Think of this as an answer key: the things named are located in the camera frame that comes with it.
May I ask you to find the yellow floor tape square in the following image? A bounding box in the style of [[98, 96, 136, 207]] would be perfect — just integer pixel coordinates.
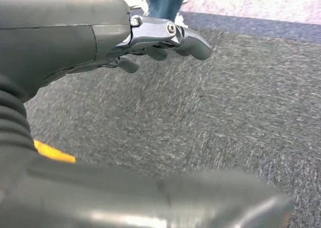
[[33, 139, 76, 164]]

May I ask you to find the person's leg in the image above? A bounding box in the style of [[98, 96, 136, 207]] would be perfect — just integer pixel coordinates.
[[145, 0, 185, 22]]

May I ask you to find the person's shoe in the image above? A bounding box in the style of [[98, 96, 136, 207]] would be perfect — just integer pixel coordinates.
[[173, 12, 189, 29]]

